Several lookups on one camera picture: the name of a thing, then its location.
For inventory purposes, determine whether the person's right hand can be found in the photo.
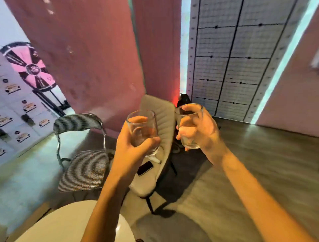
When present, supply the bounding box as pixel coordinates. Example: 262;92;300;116
176;103;230;165

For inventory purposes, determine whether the person's left hand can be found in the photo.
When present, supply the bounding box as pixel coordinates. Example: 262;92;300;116
110;115;161;180

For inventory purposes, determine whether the clear drinking glass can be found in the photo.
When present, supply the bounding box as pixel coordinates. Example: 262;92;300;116
175;103;204;150
126;110;160;158

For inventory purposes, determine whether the person's left forearm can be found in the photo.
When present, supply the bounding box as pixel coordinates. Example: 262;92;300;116
81;172;133;242

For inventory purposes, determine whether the person's right forearm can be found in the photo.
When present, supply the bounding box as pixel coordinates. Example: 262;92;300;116
212;149;315;242

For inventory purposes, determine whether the black smartphone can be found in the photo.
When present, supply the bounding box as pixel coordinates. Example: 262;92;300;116
137;161;155;177

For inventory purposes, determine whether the beige padded chair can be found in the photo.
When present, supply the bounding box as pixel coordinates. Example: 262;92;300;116
128;94;178;215

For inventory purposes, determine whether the black bag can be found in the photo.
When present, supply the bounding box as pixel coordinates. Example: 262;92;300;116
176;93;192;108

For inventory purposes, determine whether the striped metal folding chair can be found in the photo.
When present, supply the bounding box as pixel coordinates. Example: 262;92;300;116
53;113;110;193

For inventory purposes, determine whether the black wheel stand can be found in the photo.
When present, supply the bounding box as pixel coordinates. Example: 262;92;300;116
32;88;71;117

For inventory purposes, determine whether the white round table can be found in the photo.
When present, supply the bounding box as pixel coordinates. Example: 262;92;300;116
14;200;136;242

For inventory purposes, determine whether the white printed backdrop banner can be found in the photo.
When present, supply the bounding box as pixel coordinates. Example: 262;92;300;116
0;51;60;166

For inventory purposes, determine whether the pink and black prize wheel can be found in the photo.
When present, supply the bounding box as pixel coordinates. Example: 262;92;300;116
0;42;57;91

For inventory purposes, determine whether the grey grid wall panel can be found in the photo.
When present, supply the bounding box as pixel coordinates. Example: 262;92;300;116
186;0;311;123

